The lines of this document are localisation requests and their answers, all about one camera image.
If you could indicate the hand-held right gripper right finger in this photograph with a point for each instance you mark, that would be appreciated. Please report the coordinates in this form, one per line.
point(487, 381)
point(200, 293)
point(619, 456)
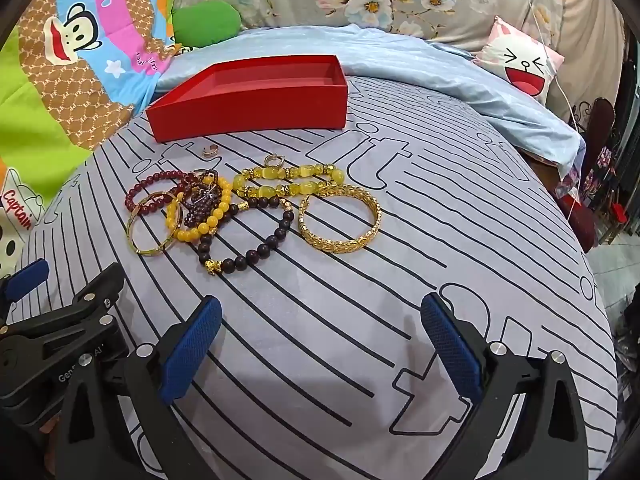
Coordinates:
point(450, 350)

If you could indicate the green pillow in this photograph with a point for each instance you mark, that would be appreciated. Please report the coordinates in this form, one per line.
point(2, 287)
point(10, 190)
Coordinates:
point(205, 22)

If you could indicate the white laughing face pillow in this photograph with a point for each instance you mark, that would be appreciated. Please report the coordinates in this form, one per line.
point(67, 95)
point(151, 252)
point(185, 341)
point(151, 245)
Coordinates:
point(520, 62)

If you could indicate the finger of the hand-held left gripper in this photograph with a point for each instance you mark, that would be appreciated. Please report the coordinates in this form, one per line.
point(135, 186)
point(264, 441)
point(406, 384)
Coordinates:
point(95, 292)
point(25, 278)

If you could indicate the cartoon monkey printed blanket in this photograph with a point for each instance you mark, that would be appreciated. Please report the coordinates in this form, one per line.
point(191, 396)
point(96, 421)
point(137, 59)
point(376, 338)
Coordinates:
point(75, 60)

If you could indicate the wide gold bangle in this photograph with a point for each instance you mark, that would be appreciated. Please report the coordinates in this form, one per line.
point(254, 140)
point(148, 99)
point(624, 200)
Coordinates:
point(339, 222)

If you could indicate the grey striped bed sheet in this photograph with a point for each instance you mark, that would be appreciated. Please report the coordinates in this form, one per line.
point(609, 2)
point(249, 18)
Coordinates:
point(325, 285)

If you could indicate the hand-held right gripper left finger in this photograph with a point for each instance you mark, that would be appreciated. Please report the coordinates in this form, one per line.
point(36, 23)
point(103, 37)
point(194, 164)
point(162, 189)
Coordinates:
point(192, 350)

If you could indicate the light blue blanket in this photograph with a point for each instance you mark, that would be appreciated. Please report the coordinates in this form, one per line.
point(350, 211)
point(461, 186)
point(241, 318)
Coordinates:
point(425, 67)

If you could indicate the dark metal chair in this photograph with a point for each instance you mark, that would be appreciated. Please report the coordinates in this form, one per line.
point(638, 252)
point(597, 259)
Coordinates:
point(600, 135)

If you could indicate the wide gold cuff earring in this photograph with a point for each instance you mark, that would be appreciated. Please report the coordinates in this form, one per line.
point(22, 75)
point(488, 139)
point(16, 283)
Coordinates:
point(210, 151)

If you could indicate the red cardboard box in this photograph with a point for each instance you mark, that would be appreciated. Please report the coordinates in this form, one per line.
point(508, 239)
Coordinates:
point(250, 97)

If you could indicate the thin gold bangle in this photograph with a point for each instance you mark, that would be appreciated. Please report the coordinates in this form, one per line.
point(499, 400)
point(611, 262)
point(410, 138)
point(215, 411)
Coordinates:
point(135, 232)

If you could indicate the gold hoop earring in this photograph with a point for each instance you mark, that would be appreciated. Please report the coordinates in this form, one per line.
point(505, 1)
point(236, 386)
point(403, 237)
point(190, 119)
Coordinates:
point(272, 161)

